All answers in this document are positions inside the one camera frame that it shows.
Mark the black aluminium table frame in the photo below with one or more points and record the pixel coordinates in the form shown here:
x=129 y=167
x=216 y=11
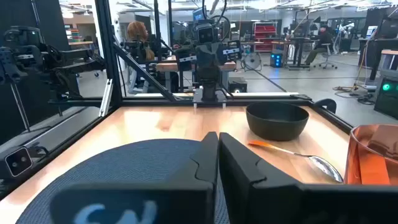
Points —
x=109 y=62

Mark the red storage shelf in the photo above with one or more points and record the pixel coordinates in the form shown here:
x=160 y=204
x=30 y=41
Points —
x=264 y=31

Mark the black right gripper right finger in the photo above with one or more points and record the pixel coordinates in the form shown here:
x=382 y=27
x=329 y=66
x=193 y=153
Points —
x=280 y=205

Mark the round floor fan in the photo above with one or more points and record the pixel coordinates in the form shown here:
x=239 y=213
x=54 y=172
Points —
x=252 y=60

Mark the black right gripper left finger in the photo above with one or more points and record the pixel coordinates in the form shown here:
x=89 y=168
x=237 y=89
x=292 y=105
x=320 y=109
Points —
x=155 y=202

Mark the person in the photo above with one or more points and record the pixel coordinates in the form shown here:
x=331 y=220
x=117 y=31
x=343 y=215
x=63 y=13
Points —
x=325 y=37
x=136 y=31

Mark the round dark woven placemat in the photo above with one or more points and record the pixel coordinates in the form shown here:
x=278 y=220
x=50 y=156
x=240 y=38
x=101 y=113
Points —
x=124 y=161

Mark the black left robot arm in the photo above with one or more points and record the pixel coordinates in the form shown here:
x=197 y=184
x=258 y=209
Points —
x=209 y=81

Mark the office chair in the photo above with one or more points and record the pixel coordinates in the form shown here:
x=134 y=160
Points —
x=328 y=49

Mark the black cabinet with green light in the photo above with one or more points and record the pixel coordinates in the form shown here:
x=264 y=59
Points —
x=385 y=99

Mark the small black table-level camera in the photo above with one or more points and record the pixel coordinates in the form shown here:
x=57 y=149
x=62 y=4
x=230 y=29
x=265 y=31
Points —
x=18 y=161

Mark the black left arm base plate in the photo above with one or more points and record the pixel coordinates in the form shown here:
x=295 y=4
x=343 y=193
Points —
x=199 y=99

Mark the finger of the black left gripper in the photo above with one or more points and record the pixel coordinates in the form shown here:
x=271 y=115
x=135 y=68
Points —
x=186 y=59
x=232 y=51

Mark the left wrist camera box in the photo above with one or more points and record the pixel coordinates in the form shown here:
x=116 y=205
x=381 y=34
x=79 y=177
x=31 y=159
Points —
x=205 y=32

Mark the black box with white light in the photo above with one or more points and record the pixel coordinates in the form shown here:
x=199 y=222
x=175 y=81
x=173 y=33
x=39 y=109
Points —
x=237 y=84

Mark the silver frame bracket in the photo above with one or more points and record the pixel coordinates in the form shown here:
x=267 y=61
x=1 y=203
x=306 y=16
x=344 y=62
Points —
x=105 y=98

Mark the neighbouring black robot arm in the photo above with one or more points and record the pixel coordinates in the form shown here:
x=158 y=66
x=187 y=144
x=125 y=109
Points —
x=31 y=53

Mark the black box with blue lights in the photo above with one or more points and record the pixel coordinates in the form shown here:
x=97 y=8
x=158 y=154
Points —
x=276 y=59

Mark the wooden workbench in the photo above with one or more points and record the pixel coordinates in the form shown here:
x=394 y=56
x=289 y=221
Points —
x=168 y=66

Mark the black bowl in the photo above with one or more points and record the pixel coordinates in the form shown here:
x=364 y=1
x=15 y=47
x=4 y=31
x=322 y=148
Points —
x=276 y=124

